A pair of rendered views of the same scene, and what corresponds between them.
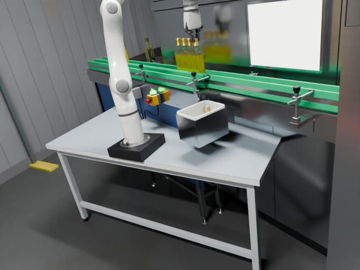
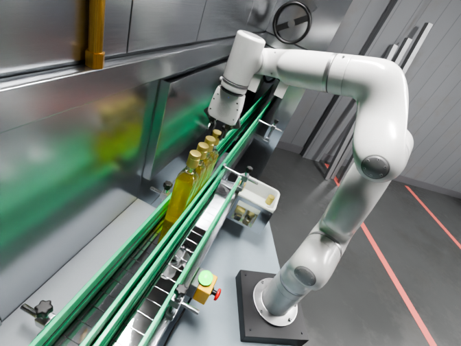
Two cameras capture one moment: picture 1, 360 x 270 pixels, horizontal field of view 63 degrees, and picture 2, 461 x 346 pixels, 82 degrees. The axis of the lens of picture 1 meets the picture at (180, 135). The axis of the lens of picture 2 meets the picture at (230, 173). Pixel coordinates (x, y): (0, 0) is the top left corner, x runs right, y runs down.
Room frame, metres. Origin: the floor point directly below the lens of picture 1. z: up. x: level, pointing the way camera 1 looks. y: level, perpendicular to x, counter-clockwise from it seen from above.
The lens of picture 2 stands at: (2.39, 0.40, 1.75)
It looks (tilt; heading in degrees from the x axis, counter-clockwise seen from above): 34 degrees down; 219
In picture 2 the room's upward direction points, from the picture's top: 24 degrees clockwise
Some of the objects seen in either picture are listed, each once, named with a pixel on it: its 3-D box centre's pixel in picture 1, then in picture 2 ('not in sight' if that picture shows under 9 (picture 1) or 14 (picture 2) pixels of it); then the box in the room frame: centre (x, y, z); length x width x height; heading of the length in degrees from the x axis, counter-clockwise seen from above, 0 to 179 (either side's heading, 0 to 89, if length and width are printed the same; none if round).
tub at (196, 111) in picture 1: (201, 115); (253, 196); (1.48, -0.13, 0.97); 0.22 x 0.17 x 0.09; 123
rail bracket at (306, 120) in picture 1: (299, 111); (265, 133); (1.09, -0.50, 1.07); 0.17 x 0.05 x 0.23; 123
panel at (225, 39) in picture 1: (246, 35); (211, 98); (1.66, -0.45, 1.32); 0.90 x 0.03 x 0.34; 33
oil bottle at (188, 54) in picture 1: (193, 66); (197, 178); (1.86, -0.16, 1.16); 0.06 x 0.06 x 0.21; 32
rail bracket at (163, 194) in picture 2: not in sight; (159, 194); (2.00, -0.16, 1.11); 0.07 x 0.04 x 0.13; 123
